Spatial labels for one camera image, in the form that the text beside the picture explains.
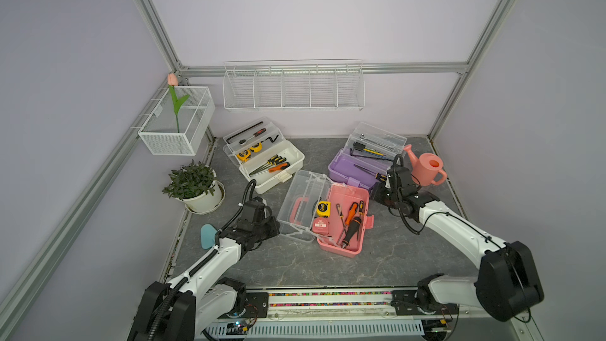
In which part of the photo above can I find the purple toolbox with clear lid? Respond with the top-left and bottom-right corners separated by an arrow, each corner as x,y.
328,122 -> 407,191

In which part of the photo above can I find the pink toolbox with clear lid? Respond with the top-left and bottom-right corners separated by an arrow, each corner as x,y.
278,170 -> 374,258

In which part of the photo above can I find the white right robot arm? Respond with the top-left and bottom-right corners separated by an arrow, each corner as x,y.
383,166 -> 544,322

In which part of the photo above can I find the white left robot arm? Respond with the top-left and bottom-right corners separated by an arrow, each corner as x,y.
127,197 -> 279,340

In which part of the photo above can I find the black yellow small screwdriver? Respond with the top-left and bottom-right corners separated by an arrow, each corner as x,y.
354,164 -> 388,182

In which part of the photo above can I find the pink watering can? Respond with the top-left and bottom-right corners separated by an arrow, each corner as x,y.
403,145 -> 448,186

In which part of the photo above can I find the black orange large screwdriver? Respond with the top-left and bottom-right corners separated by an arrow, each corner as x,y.
341,200 -> 365,249

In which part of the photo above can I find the black hex key holder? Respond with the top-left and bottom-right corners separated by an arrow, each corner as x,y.
353,142 -> 366,152

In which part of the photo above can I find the silver wrench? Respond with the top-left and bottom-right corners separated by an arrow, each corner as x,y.
358,133 -> 397,148

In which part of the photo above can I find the yellow tape measure in pink box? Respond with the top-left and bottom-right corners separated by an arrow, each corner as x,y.
316,200 -> 331,218

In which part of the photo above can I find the potted green plant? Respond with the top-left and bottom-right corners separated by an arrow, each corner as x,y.
162,160 -> 225,215

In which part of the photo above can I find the white toolbox with clear tray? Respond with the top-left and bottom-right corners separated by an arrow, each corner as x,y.
223,117 -> 305,194

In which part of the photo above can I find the pink artificial tulip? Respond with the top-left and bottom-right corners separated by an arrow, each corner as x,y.
167,73 -> 190,134

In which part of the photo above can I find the orange handled screwdriver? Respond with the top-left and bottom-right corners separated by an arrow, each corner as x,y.
344,201 -> 358,227

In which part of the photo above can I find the teal brush handle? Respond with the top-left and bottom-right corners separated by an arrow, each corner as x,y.
200,224 -> 217,250

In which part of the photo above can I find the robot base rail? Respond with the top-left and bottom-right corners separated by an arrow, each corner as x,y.
198,286 -> 531,341

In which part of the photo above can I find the white wire basket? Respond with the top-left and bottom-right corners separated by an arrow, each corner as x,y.
138,86 -> 216,156

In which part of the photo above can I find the white wire wall shelf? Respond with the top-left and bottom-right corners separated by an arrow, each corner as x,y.
223,59 -> 365,111

